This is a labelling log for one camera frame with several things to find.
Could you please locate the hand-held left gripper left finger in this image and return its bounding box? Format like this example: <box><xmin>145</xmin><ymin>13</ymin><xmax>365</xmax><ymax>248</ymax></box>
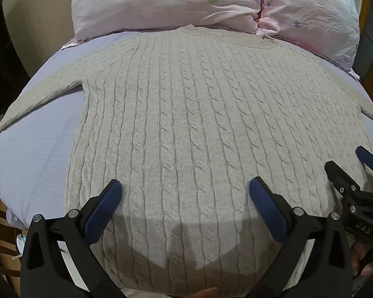
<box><xmin>20</xmin><ymin>178</ymin><xmax>123</xmax><ymax>298</ymax></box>

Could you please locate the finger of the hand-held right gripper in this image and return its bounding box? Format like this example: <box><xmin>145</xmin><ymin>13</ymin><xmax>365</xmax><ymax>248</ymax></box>
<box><xmin>355</xmin><ymin>145</ymin><xmax>373</xmax><ymax>175</ymax></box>
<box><xmin>324</xmin><ymin>160</ymin><xmax>362</xmax><ymax>207</ymax></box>

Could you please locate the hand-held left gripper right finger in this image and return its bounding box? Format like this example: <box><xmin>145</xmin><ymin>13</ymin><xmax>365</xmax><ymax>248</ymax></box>
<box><xmin>249</xmin><ymin>176</ymin><xmax>353</xmax><ymax>298</ymax></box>

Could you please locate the beige cable-knit sweater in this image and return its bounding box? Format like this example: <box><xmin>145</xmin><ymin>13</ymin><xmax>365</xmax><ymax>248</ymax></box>
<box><xmin>0</xmin><ymin>24</ymin><xmax>373</xmax><ymax>297</ymax></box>

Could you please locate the person's right hand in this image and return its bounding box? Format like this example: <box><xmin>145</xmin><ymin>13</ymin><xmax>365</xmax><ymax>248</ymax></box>
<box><xmin>349</xmin><ymin>240</ymin><xmax>373</xmax><ymax>277</ymax></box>

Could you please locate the lavender bed sheet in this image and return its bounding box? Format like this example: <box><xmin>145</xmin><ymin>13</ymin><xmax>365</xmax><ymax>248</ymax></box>
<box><xmin>0</xmin><ymin>30</ymin><xmax>372</xmax><ymax>257</ymax></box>

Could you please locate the wooden chair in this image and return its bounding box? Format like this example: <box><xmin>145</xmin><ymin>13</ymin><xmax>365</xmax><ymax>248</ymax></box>
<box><xmin>0</xmin><ymin>178</ymin><xmax>27</xmax><ymax>281</ymax></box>

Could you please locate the pink floral pillow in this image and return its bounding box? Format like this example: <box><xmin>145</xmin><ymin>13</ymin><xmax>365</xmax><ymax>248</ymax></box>
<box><xmin>257</xmin><ymin>0</ymin><xmax>361</xmax><ymax>79</ymax></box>
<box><xmin>61</xmin><ymin>0</ymin><xmax>268</xmax><ymax>51</ymax></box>

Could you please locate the wooden bed frame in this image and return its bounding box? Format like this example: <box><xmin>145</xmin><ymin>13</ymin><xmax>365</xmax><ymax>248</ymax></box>
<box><xmin>353</xmin><ymin>0</ymin><xmax>373</xmax><ymax>108</ymax></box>

